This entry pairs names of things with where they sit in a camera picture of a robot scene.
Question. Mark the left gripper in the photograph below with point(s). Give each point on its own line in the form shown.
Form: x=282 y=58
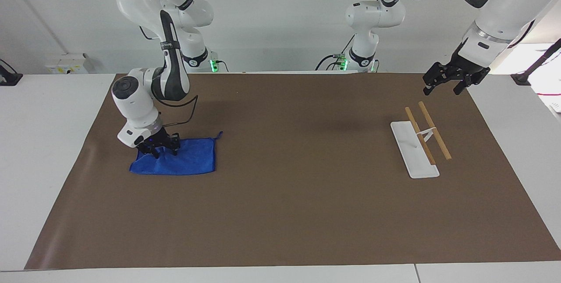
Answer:
x=469 y=69

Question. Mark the white rack with wooden bars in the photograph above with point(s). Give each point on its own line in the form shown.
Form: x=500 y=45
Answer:
x=414 y=156

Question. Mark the blue towel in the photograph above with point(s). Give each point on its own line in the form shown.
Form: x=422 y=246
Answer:
x=193 y=158

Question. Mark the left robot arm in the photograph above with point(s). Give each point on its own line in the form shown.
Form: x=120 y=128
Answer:
x=504 y=2

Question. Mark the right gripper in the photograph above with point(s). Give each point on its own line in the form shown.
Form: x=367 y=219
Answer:
x=154 y=137

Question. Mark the black stand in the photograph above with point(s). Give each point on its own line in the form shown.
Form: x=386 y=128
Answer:
x=9 y=78
x=537 y=65

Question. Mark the white power strip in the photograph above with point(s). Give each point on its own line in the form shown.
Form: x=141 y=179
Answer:
x=65 y=65

